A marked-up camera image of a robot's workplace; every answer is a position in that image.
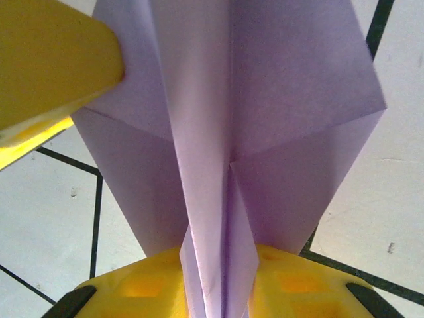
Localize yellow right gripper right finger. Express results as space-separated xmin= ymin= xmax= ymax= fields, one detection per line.
xmin=250 ymin=244 xmax=403 ymax=318

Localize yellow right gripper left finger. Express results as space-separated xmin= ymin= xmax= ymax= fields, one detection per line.
xmin=42 ymin=246 xmax=189 ymax=318

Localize light purple paper sheet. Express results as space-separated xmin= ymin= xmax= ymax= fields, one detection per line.
xmin=71 ymin=0 xmax=388 ymax=318

